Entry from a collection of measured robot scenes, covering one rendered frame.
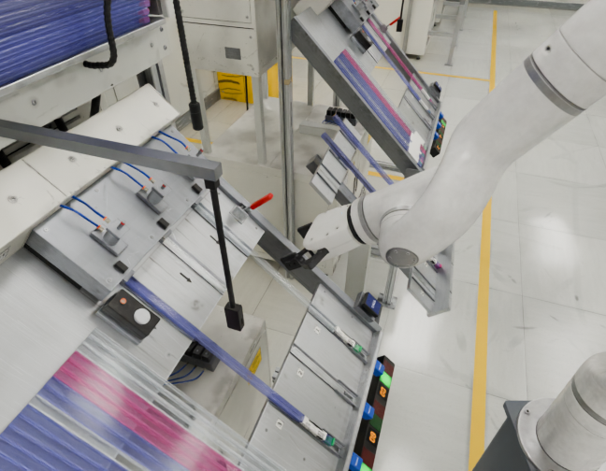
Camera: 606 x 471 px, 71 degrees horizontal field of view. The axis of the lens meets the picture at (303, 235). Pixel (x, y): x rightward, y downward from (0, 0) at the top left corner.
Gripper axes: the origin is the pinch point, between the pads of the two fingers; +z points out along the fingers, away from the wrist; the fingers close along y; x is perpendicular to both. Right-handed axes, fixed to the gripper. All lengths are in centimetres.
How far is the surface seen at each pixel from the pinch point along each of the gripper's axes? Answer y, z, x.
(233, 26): -85, 34, -46
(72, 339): 34.4, 14.1, -17.0
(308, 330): 4.9, 8.0, 17.1
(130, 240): 19.6, 8.8, -22.0
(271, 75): -275, 145, -19
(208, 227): 2.2, 13.3, -12.5
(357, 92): -86, 9, -4
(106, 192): 15.9, 10.2, -29.7
